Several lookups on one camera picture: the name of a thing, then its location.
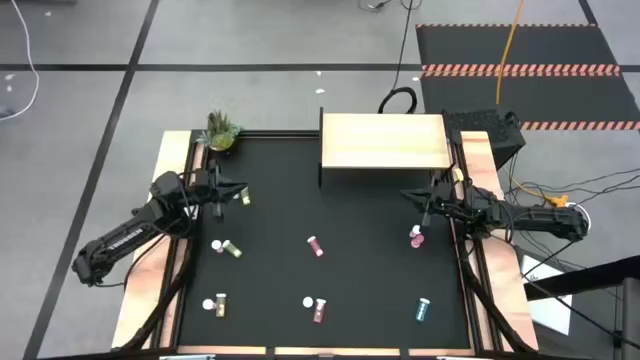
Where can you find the black metal beam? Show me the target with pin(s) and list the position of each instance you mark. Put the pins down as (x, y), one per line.
(590, 277)

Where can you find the wooden table side board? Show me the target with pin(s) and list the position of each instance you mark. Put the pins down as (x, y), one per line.
(480, 150)
(172, 150)

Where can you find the black frame strut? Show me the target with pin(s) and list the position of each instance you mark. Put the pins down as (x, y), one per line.
(487, 300)
(165, 300)

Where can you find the wooden shelf black legs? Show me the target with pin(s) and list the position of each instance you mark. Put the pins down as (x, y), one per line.
(385, 142)

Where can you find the white paper sheet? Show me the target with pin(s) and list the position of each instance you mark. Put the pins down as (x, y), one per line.
(550, 305)

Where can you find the orange power plug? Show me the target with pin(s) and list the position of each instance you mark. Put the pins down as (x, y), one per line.
(559, 201)

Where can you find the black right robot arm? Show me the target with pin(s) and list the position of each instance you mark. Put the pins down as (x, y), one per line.
(545, 220)

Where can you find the potted succulent plant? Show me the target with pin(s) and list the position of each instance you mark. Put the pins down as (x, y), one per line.
(220, 135)

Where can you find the black striped-edge floor mat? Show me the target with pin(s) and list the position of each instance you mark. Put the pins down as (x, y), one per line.
(575, 97)
(550, 47)

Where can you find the pink medicine bottle pink lid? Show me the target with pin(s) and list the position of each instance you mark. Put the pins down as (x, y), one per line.
(418, 242)

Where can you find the yellow medicine bottle white cap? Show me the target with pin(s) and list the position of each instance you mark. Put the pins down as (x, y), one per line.
(245, 196)
(220, 306)
(233, 249)

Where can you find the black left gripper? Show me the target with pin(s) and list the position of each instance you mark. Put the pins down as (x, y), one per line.
(205, 186)

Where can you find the black computer case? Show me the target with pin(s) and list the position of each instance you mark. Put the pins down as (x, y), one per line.
(487, 127)

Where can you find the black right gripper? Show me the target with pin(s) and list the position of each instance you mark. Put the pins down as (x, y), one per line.
(441, 200)

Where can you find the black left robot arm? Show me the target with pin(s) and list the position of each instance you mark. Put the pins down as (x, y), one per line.
(122, 237)

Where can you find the grey post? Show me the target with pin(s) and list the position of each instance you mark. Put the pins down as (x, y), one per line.
(631, 320)

